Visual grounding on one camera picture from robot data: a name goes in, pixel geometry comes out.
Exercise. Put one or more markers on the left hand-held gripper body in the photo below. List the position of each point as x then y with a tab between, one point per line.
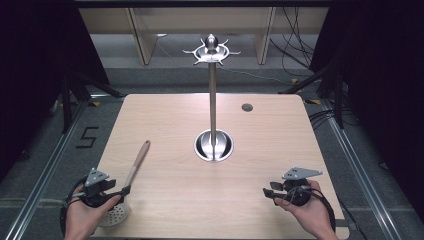
94	193

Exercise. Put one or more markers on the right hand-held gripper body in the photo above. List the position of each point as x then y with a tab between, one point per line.
298	191

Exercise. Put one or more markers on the person's right hand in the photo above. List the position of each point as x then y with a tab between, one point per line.
310	215

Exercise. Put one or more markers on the person's left hand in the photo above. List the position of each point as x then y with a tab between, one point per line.
83	220

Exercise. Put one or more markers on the grey table grommet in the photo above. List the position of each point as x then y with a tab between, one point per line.
247	107

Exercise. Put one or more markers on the black tripod stand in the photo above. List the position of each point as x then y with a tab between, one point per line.
337	100
68	100

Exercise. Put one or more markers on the metal utensil stand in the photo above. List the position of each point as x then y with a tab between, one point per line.
212	110

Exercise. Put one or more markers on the light wooden shelf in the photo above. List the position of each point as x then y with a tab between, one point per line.
233	20

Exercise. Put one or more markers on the metal floor rail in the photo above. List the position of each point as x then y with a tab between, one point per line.
43	173
363	170

